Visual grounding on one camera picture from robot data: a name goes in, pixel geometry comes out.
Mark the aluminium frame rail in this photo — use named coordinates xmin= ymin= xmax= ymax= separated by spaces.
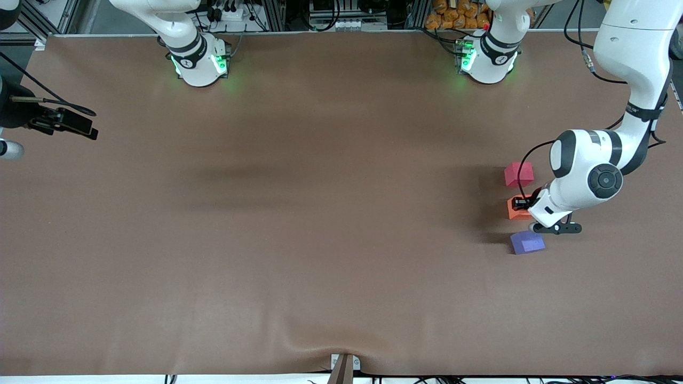
xmin=0 ymin=0 xmax=81 ymax=43

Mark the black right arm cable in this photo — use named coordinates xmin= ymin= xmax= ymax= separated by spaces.
xmin=0 ymin=51 xmax=98 ymax=117

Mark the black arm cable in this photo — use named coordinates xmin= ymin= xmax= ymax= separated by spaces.
xmin=515 ymin=0 xmax=668 ymax=203
xmin=0 ymin=51 xmax=98 ymax=117

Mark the metal table edge bracket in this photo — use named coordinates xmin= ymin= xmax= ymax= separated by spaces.
xmin=330 ymin=353 xmax=362 ymax=384

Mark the brown table mat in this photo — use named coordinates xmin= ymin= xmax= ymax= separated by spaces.
xmin=0 ymin=31 xmax=683 ymax=377

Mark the purple foam block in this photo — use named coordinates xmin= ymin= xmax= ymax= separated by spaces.
xmin=510 ymin=229 xmax=546 ymax=255

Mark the pile of orange items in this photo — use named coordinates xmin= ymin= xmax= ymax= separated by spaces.
xmin=425 ymin=0 xmax=490 ymax=30

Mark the orange foam block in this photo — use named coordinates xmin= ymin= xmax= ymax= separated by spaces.
xmin=507 ymin=196 xmax=535 ymax=220

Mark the red foam block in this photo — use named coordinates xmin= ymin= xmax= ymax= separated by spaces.
xmin=504 ymin=162 xmax=535 ymax=188

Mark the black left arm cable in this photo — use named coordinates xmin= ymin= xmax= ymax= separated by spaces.
xmin=515 ymin=0 xmax=668 ymax=203

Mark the white connector strip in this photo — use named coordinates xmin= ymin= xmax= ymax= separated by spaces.
xmin=311 ymin=20 xmax=388 ymax=31

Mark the white power strip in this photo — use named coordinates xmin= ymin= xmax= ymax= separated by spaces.
xmin=211 ymin=6 xmax=251 ymax=22

